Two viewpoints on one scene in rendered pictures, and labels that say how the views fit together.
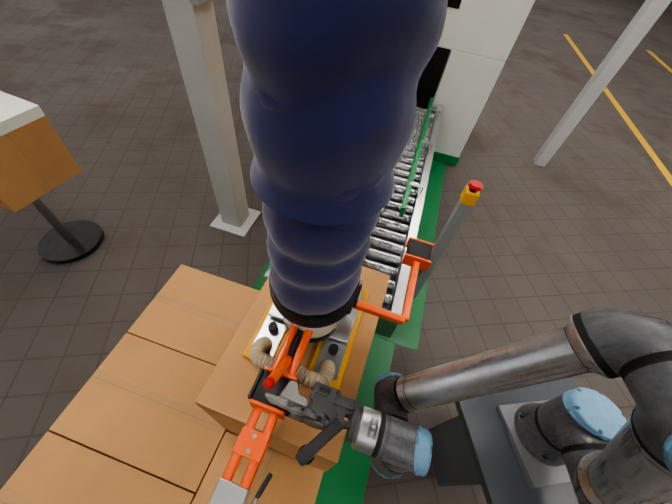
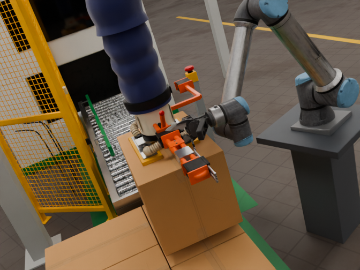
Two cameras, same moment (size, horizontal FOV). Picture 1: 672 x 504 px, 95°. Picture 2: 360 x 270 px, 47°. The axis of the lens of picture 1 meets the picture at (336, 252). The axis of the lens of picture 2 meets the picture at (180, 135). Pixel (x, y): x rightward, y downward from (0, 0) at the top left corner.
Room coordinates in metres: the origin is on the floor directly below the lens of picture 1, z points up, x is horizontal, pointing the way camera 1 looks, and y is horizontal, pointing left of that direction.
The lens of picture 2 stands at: (-1.34, 0.63, 1.88)
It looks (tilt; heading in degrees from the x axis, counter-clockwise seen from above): 25 degrees down; 339
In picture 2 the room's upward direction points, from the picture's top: 18 degrees counter-clockwise
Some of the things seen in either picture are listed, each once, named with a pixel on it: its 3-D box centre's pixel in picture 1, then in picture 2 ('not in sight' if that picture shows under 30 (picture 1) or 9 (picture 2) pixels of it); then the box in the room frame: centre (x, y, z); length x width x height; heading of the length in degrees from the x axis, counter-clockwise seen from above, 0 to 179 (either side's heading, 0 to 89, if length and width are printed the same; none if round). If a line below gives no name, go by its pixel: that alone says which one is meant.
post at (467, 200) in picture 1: (436, 252); (208, 132); (1.24, -0.61, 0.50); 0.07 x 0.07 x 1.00; 80
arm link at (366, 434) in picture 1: (365, 428); (215, 115); (0.13, -0.13, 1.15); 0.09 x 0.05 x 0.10; 169
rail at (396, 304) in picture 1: (421, 186); not in sight; (1.86, -0.54, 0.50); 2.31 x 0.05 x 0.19; 170
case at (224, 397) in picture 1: (306, 351); (175, 175); (0.40, 0.05, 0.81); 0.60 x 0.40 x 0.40; 168
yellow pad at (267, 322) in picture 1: (282, 309); (143, 144); (0.44, 0.13, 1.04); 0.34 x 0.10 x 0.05; 169
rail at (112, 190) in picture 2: not in sight; (96, 146); (1.97, 0.10, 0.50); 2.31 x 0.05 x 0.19; 170
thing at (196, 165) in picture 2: not in sight; (195, 170); (-0.17, 0.16, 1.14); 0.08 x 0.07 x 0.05; 169
